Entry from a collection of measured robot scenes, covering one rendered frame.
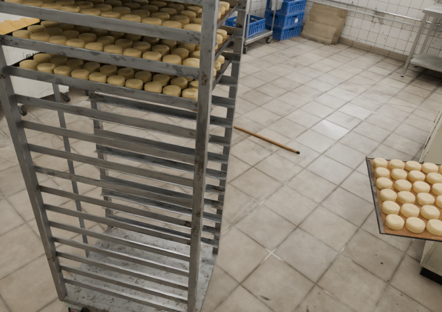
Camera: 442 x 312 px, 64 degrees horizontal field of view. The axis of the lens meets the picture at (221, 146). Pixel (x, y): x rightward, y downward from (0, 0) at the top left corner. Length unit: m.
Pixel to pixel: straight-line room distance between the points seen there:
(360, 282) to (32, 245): 1.88
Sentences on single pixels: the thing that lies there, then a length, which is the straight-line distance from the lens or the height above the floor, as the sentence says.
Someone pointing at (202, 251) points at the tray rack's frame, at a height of 0.15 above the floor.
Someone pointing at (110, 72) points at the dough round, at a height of 1.23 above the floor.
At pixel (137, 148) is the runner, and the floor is 1.05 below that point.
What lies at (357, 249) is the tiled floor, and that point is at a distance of 2.42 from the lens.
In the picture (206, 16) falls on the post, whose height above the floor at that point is 1.47.
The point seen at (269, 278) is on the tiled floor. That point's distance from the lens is 2.10.
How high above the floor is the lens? 1.67
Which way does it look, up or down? 34 degrees down
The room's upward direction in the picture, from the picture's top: 6 degrees clockwise
